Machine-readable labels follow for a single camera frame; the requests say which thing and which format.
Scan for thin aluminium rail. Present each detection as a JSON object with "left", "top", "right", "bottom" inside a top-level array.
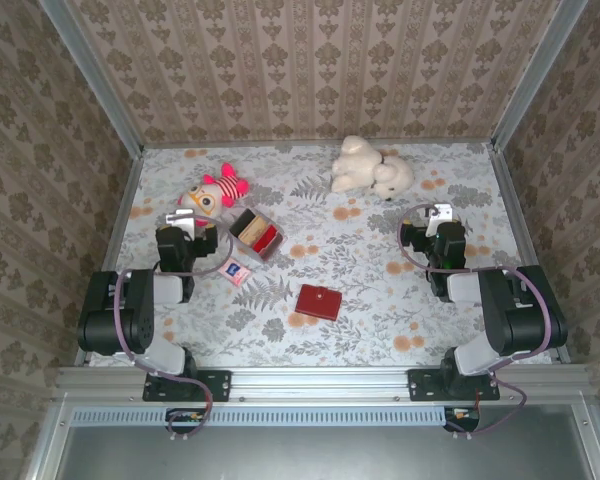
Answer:
[{"left": 139, "top": 138, "right": 496, "bottom": 149}]

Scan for aluminium side rail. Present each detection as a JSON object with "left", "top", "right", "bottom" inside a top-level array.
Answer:
[
  {"left": 489, "top": 143, "right": 572, "bottom": 365},
  {"left": 73, "top": 147, "right": 146, "bottom": 369}
]

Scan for grey metal panel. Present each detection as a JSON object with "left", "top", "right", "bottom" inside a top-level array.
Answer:
[{"left": 54, "top": 424, "right": 599, "bottom": 480}]

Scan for red leather card holder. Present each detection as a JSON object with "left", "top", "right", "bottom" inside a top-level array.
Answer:
[{"left": 293, "top": 283, "right": 343, "bottom": 323}]

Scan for pink paper packet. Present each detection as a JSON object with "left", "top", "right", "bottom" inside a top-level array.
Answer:
[{"left": 217, "top": 257, "right": 253, "bottom": 288}]

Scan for floral print table sheet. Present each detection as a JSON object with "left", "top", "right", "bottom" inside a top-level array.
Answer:
[{"left": 87, "top": 142, "right": 556, "bottom": 369}]

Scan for pink owl plush toy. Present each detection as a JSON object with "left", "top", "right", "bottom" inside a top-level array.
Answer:
[{"left": 177, "top": 162, "right": 251, "bottom": 224}]

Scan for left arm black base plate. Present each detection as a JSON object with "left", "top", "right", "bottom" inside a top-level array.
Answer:
[{"left": 142, "top": 369, "right": 231, "bottom": 403}]

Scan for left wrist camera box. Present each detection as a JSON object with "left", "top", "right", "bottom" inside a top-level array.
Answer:
[{"left": 163, "top": 208, "right": 197, "bottom": 236}]

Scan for grey slotted cable duct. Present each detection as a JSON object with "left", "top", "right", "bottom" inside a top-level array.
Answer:
[{"left": 72, "top": 405, "right": 449, "bottom": 427}]

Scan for bright red card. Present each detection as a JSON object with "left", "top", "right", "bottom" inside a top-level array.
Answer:
[{"left": 252, "top": 225, "right": 282, "bottom": 259}]

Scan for clear plastic box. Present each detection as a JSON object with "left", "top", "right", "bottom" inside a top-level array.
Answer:
[{"left": 228, "top": 207, "right": 286, "bottom": 265}]

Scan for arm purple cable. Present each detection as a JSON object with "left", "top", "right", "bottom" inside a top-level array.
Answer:
[
  {"left": 112, "top": 219, "right": 234, "bottom": 444},
  {"left": 397, "top": 203, "right": 556, "bottom": 441}
]

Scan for white plush dog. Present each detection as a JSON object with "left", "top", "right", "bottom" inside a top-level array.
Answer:
[{"left": 329, "top": 134, "right": 415, "bottom": 202}]

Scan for plain black card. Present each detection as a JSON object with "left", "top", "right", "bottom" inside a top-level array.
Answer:
[{"left": 232, "top": 209, "right": 264, "bottom": 239}]

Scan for tan card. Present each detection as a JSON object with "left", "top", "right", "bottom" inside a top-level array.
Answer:
[{"left": 242, "top": 219, "right": 272, "bottom": 246}]

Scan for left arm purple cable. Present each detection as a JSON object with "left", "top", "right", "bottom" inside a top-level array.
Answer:
[{"left": 112, "top": 219, "right": 234, "bottom": 444}]

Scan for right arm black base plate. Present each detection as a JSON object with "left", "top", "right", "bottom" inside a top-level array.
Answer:
[{"left": 407, "top": 368, "right": 501, "bottom": 403}]

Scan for aluminium frame post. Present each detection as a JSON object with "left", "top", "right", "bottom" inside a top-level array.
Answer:
[
  {"left": 35, "top": 0, "right": 146, "bottom": 157},
  {"left": 488, "top": 0, "right": 590, "bottom": 151}
]

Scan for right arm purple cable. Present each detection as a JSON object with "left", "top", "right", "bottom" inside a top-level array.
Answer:
[{"left": 397, "top": 203, "right": 556, "bottom": 441}]

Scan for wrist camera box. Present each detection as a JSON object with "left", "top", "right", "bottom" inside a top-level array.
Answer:
[
  {"left": 163, "top": 208, "right": 197, "bottom": 236},
  {"left": 426, "top": 202, "right": 455, "bottom": 226}
]

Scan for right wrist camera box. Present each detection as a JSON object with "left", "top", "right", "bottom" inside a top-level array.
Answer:
[{"left": 426, "top": 202, "right": 455, "bottom": 226}]

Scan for wide aluminium beam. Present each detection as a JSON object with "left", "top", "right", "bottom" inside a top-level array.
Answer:
[{"left": 54, "top": 364, "right": 599, "bottom": 404}]

